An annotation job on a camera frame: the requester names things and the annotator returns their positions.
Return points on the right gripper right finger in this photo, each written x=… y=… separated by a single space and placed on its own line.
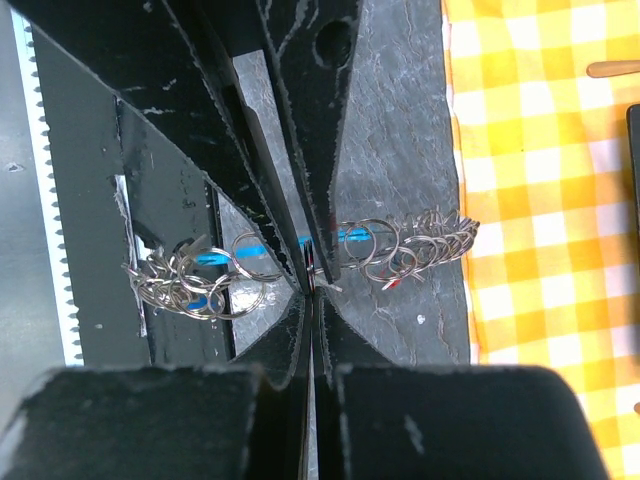
x=378 y=420

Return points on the gold fork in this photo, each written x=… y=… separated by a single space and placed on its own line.
x=606 y=69

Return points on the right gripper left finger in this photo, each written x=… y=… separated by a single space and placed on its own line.
x=243 y=420

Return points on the orange checkered cloth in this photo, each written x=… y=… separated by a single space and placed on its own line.
x=543 y=157

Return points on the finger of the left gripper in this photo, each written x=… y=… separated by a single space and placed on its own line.
x=309 y=49
x=162 y=59

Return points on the black teal square plate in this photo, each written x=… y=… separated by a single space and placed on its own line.
x=633 y=127

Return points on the white cable duct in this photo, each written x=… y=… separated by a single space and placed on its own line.
x=66 y=310

